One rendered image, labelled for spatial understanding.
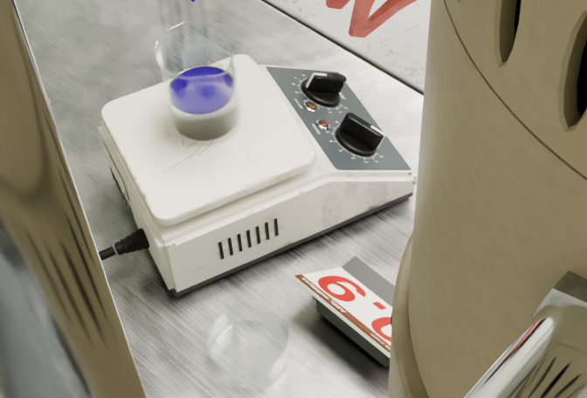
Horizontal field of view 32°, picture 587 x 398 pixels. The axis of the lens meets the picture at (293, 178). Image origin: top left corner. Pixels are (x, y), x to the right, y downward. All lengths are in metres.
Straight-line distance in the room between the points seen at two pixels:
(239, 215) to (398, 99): 0.21
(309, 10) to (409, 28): 0.09
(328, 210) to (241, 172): 0.08
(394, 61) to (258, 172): 0.23
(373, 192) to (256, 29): 0.23
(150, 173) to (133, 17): 0.28
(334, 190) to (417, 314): 0.56
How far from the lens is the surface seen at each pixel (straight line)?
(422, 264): 0.15
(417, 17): 0.93
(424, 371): 0.17
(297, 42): 0.90
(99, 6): 0.96
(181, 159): 0.70
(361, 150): 0.74
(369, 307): 0.70
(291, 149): 0.70
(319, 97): 0.78
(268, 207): 0.70
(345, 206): 0.74
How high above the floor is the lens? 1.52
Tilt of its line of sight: 51 degrees down
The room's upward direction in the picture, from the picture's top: 4 degrees counter-clockwise
